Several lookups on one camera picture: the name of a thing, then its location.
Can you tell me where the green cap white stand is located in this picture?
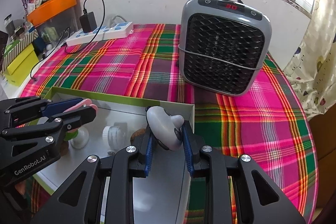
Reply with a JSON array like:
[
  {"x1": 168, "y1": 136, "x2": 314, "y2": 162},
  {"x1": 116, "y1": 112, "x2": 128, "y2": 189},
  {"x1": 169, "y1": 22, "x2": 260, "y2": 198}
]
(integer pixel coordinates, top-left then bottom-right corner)
[{"x1": 64, "y1": 126, "x2": 89, "y2": 149}]

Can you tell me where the brown walnut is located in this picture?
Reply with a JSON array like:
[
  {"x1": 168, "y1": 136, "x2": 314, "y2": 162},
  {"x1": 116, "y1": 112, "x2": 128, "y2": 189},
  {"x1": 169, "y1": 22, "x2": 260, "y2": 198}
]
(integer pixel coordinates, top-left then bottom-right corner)
[{"x1": 130, "y1": 128, "x2": 146, "y2": 144}]

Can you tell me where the white grey handheld device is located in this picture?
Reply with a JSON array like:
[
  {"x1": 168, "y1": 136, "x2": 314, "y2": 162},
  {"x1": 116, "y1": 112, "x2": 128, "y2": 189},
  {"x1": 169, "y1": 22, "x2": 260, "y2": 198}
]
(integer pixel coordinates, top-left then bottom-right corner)
[{"x1": 146, "y1": 106, "x2": 185, "y2": 151}]

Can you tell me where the yellow shoe box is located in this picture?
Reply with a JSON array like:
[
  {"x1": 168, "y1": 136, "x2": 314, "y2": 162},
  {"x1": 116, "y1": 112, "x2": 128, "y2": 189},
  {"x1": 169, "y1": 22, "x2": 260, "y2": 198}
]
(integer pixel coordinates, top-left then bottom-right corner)
[{"x1": 4, "y1": 44, "x2": 39, "y2": 86}]

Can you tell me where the striped grey box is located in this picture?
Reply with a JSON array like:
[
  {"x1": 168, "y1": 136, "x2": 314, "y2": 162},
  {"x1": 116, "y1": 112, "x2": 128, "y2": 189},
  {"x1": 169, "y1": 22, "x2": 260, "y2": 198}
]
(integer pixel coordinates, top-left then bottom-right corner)
[{"x1": 1, "y1": 30, "x2": 39, "y2": 73}]

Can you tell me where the plaid pink green blanket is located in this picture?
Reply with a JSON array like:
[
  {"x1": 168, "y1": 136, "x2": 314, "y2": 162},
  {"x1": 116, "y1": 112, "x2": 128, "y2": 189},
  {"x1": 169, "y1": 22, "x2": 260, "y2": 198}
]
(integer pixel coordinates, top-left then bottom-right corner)
[{"x1": 22, "y1": 24, "x2": 318, "y2": 223}]

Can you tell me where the green white cardboard box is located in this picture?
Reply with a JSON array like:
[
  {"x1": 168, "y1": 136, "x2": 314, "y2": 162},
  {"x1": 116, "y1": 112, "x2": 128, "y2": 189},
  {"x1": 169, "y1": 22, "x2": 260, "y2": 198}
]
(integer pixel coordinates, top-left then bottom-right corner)
[{"x1": 32, "y1": 87, "x2": 195, "y2": 223}]

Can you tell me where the glass jar black lid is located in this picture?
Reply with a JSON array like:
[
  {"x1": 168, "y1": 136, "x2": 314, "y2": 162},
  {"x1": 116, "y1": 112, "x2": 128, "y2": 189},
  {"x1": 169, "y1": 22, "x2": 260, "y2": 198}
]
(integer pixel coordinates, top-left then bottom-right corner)
[{"x1": 4, "y1": 14, "x2": 15, "y2": 36}]

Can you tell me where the black power adapter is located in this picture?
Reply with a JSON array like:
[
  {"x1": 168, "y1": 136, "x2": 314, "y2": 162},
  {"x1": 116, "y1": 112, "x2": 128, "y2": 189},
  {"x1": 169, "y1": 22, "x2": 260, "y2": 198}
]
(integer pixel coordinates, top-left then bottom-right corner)
[{"x1": 79, "y1": 8, "x2": 97, "y2": 34}]

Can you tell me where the white blue power strip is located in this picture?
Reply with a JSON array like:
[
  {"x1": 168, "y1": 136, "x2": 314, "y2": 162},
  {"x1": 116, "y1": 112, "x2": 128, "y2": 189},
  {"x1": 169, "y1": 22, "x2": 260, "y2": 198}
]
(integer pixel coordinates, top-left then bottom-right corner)
[{"x1": 66, "y1": 22, "x2": 133, "y2": 47}]

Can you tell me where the orange storage bin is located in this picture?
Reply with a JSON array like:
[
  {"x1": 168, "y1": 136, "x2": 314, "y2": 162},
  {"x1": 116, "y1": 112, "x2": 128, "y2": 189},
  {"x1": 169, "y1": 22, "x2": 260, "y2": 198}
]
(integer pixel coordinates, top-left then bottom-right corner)
[{"x1": 27, "y1": 0, "x2": 77, "y2": 27}]

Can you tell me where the cream patterned curtain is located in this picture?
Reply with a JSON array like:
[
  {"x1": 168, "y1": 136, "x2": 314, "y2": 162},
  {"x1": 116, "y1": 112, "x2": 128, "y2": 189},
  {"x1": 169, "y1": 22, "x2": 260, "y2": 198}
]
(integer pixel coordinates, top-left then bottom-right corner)
[{"x1": 284, "y1": 0, "x2": 335, "y2": 119}]

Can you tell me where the grey black space heater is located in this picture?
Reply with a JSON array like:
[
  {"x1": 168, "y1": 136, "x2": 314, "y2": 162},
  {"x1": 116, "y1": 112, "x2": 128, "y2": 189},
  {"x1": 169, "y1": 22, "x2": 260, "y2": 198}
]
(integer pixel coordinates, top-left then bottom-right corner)
[{"x1": 178, "y1": 0, "x2": 272, "y2": 96}]

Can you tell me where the black charger cable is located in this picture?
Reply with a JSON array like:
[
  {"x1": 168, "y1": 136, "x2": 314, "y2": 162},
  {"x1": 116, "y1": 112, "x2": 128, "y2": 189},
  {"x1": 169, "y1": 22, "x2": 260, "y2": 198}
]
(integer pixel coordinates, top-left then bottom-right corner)
[{"x1": 29, "y1": 0, "x2": 106, "y2": 81}]

